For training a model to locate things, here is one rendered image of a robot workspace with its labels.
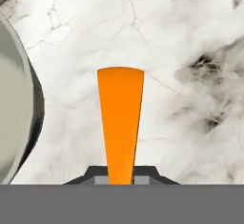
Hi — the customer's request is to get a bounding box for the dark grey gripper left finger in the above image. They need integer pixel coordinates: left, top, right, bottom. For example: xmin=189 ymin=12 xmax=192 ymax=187
xmin=63 ymin=165 xmax=110 ymax=186

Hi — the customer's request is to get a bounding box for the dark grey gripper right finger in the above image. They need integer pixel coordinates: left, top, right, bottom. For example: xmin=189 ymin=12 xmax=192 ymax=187
xmin=132 ymin=165 xmax=181 ymax=186

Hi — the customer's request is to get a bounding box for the orange cheese wedge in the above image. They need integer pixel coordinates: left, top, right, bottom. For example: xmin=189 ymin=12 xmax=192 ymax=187
xmin=96 ymin=66 xmax=146 ymax=186

